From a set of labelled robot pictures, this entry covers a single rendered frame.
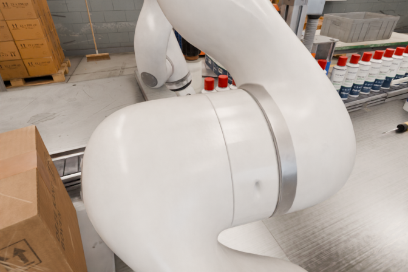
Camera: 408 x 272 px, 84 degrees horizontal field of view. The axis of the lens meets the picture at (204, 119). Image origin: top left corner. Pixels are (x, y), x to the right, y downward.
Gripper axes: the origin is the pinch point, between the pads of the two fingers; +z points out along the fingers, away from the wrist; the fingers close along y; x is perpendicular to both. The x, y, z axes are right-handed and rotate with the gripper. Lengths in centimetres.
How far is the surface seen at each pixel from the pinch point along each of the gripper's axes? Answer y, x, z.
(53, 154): -4.1, 39.9, -16.2
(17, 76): 321, 165, 24
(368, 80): -2, -81, 28
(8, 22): 320, 126, -38
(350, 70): -1, -69, 17
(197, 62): 23.9, -13.3, -7.8
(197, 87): 23.8, -9.1, 3.0
